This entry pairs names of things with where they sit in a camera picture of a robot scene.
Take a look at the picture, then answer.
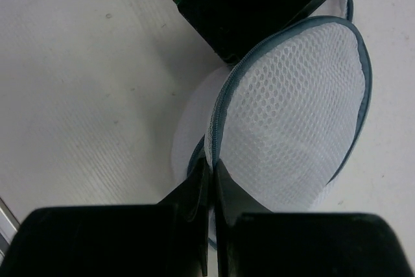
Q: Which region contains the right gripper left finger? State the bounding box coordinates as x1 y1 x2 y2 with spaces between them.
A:
6 159 210 276

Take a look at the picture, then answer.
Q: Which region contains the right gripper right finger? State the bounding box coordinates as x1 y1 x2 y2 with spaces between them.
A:
213 162 413 276

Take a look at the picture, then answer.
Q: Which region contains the white mesh laundry bag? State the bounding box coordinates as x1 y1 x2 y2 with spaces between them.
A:
171 0 372 212

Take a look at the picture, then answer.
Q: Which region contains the aluminium mounting rail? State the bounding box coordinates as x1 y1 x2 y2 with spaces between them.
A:
0 199 19 259

